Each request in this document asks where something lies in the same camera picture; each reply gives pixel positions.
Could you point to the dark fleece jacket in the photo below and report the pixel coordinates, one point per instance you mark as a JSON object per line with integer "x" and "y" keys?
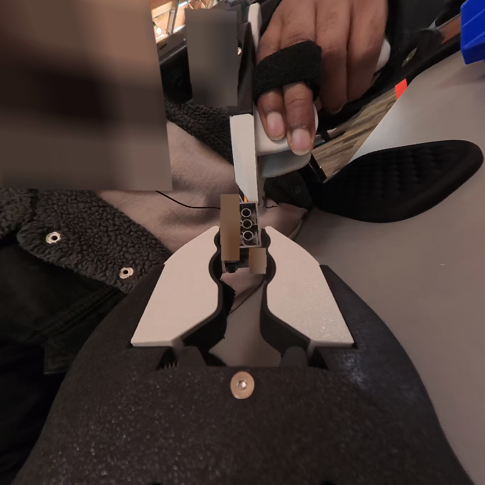
{"x": 75, "y": 227}

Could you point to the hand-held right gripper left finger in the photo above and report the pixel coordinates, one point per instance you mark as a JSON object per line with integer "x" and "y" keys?
{"x": 182, "y": 299}

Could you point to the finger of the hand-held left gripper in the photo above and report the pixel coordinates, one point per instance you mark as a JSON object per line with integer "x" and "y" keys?
{"x": 244, "y": 151}

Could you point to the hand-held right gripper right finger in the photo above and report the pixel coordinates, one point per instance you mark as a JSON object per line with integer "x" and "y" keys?
{"x": 303, "y": 299}

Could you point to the person's left hand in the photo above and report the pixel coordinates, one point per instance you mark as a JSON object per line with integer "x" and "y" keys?
{"x": 341, "y": 45}

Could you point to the orange grey lego assembly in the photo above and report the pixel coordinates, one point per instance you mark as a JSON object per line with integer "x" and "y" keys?
{"x": 248, "y": 227}

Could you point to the blue storage bin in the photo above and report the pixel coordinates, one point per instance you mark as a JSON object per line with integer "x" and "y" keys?
{"x": 473, "y": 34}

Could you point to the beige hooded sweatshirt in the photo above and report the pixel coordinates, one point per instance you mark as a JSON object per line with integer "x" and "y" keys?
{"x": 197, "y": 178}

